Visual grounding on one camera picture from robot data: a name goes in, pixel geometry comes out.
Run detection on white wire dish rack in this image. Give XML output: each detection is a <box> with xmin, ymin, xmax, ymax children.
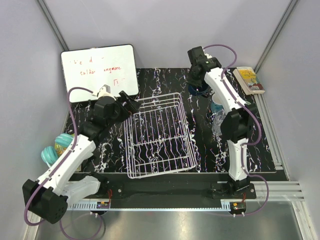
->
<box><xmin>124</xmin><ymin>92</ymin><xmax>197</xmax><ymax>179</ymax></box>

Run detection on clear glass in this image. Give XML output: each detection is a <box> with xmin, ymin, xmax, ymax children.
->
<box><xmin>211</xmin><ymin>110</ymin><xmax>226</xmax><ymax>136</ymax></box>

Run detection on white slotted cable duct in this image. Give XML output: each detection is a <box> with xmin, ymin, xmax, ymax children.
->
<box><xmin>67</xmin><ymin>201</ymin><xmax>111</xmax><ymax>211</ymax></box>

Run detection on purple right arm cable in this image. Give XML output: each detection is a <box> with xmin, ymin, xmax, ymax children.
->
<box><xmin>203</xmin><ymin>44</ymin><xmax>270</xmax><ymax>217</ymax></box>

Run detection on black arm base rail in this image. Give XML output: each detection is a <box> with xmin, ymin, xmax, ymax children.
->
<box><xmin>102</xmin><ymin>172</ymin><xmax>256</xmax><ymax>210</ymax></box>

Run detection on white dry-erase board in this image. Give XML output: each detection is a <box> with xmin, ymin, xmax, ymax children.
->
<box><xmin>60</xmin><ymin>44</ymin><xmax>139</xmax><ymax>97</ymax></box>

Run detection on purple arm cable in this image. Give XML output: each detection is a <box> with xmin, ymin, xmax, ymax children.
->
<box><xmin>23</xmin><ymin>86</ymin><xmax>106</xmax><ymax>239</ymax></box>
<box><xmin>203</xmin><ymin>44</ymin><xmax>270</xmax><ymax>217</ymax></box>

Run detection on dark blue ceramic mug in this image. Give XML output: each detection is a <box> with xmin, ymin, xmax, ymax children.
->
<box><xmin>188</xmin><ymin>82</ymin><xmax>210</xmax><ymax>98</ymax></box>

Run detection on light blue dotted mug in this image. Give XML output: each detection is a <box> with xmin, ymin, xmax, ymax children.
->
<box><xmin>210</xmin><ymin>93</ymin><xmax>223</xmax><ymax>113</ymax></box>

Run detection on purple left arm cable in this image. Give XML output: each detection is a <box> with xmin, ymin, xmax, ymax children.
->
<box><xmin>23</xmin><ymin>86</ymin><xmax>106</xmax><ymax>239</ymax></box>

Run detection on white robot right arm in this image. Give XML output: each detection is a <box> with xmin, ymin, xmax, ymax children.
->
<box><xmin>186</xmin><ymin>46</ymin><xmax>259</xmax><ymax>199</ymax></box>

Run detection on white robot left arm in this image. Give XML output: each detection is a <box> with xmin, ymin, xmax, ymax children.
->
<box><xmin>22</xmin><ymin>91</ymin><xmax>141</xmax><ymax>226</ymax></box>

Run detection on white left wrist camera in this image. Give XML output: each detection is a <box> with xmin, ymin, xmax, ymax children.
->
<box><xmin>91</xmin><ymin>84</ymin><xmax>116</xmax><ymax>99</ymax></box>

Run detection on teal headphones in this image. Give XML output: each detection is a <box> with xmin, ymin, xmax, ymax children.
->
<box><xmin>40</xmin><ymin>138</ymin><xmax>74</xmax><ymax>168</ymax></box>

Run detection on yellow paperback book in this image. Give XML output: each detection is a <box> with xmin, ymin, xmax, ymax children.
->
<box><xmin>233</xmin><ymin>66</ymin><xmax>265</xmax><ymax>95</ymax></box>

